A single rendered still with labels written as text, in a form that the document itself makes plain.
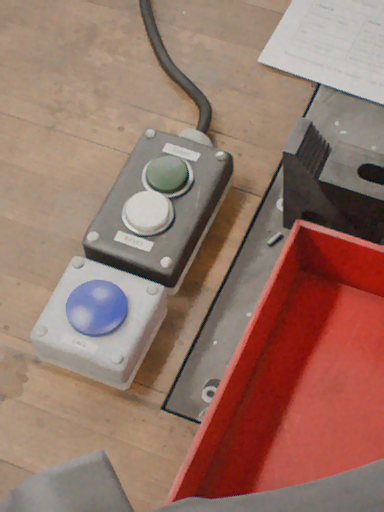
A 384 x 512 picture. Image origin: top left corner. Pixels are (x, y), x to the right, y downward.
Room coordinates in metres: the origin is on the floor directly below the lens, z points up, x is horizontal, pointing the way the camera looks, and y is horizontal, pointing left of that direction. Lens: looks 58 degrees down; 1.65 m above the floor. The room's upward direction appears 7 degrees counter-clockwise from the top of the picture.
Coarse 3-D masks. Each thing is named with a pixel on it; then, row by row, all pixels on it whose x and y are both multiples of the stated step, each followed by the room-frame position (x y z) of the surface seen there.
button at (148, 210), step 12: (144, 192) 0.50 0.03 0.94; (156, 192) 0.49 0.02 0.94; (132, 204) 0.49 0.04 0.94; (144, 204) 0.49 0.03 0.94; (156, 204) 0.49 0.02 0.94; (132, 216) 0.48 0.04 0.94; (144, 216) 0.48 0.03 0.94; (156, 216) 0.48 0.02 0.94; (168, 216) 0.48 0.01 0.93; (144, 228) 0.47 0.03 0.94; (156, 228) 0.47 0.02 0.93
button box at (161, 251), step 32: (160, 64) 0.63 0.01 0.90; (192, 96) 0.60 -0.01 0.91; (128, 160) 0.53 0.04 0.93; (192, 160) 0.52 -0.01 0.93; (224, 160) 0.52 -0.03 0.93; (128, 192) 0.50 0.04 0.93; (192, 192) 0.50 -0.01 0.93; (224, 192) 0.51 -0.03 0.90; (96, 224) 0.48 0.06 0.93; (128, 224) 0.47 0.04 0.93; (192, 224) 0.47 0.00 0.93; (96, 256) 0.46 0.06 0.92; (128, 256) 0.45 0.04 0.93; (160, 256) 0.45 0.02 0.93; (192, 256) 0.46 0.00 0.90
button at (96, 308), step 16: (80, 288) 0.43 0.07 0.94; (96, 288) 0.43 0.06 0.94; (112, 288) 0.42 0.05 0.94; (80, 304) 0.42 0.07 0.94; (96, 304) 0.41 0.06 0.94; (112, 304) 0.41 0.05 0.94; (80, 320) 0.40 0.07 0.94; (96, 320) 0.40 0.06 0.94; (112, 320) 0.40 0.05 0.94; (96, 336) 0.39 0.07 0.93
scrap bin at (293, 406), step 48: (288, 240) 0.43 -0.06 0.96; (336, 240) 0.43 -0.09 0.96; (288, 288) 0.42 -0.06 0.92; (336, 288) 0.42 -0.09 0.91; (288, 336) 0.39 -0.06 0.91; (336, 336) 0.39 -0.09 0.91; (240, 384) 0.35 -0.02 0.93; (288, 384) 0.36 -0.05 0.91; (336, 384) 0.35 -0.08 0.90; (240, 432) 0.33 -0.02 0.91; (288, 432) 0.33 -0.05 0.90; (336, 432) 0.32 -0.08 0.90; (192, 480) 0.29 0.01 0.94; (240, 480) 0.30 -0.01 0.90; (288, 480) 0.29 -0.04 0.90
